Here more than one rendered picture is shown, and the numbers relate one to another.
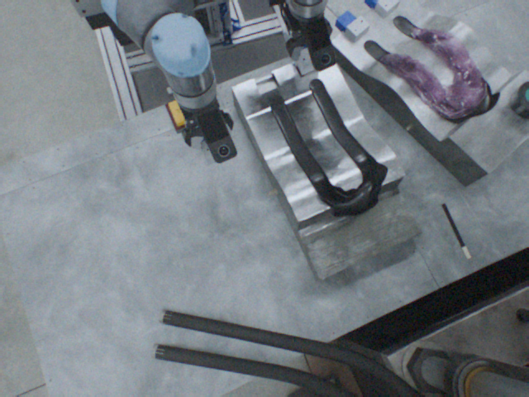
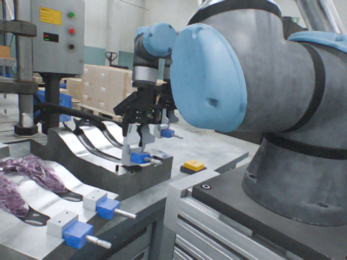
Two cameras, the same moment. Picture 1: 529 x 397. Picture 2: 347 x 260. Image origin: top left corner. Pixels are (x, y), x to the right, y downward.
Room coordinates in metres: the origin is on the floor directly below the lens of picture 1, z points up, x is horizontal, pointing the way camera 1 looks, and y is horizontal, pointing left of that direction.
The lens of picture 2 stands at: (1.29, -0.30, 1.22)
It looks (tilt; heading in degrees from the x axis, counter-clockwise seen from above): 15 degrees down; 154
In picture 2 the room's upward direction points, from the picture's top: 7 degrees clockwise
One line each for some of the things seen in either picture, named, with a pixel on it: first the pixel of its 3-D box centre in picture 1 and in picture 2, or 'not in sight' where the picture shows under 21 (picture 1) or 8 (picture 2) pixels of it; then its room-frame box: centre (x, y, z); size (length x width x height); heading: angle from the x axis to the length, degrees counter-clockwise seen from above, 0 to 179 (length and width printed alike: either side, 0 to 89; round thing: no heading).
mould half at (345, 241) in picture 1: (323, 159); (99, 148); (0.35, -0.12, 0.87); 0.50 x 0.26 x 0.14; 29
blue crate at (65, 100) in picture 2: not in sight; (50, 99); (-3.53, -0.23, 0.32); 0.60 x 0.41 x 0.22; 32
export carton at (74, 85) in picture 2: not in sight; (81, 88); (-4.96, 0.43, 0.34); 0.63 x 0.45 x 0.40; 26
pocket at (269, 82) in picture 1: (266, 86); (153, 163); (0.52, 0.03, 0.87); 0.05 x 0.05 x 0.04; 29
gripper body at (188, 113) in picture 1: (198, 102); (171, 94); (0.36, 0.15, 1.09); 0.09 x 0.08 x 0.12; 29
